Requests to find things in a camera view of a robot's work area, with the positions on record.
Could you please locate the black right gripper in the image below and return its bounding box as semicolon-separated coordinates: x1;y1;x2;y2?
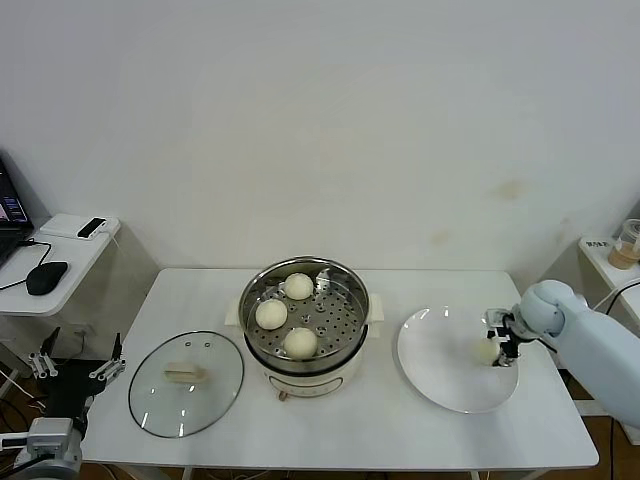
485;312;525;370

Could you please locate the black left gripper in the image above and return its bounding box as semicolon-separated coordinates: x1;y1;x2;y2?
27;327;127;422

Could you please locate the white steamed baozi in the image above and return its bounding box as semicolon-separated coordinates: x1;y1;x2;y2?
472;337;501;367
283;327;319;361
283;272;315;302
254;299;289;332

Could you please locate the round glass pot lid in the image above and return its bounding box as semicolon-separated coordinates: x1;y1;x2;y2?
128;328;246;440

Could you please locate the perforated steel steamer basket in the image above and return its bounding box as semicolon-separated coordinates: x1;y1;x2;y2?
238;255;372;369

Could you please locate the round white plate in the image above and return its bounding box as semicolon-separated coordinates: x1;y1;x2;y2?
397;305;521;415

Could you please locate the white side desk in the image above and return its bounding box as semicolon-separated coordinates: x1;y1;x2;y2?
0;212;161;436

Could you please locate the black computer mouse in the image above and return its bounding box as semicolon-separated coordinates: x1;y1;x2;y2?
25;260;70;296

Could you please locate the small white side table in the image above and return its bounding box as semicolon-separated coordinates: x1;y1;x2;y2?
522;233;640;419

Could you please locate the flat white box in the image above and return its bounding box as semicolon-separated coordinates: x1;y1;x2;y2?
38;213;121;240

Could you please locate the black and white phone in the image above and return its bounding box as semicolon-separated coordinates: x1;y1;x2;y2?
75;216;109;239

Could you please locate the plastic cup of milk tea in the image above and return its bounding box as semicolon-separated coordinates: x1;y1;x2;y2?
607;218;640;270

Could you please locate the open black laptop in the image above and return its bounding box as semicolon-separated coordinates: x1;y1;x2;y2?
0;149;35;269

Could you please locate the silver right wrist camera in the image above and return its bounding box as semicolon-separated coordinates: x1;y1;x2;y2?
483;308;512;330

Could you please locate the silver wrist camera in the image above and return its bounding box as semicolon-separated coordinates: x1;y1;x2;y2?
27;418;76;454
483;308;512;330

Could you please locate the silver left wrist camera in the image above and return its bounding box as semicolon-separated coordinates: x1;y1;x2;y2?
27;418;76;454

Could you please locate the white hanging cable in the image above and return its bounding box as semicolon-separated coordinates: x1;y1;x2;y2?
588;278;640;317

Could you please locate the thin black desk cable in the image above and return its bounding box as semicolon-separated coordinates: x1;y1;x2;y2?
0;237;54;292

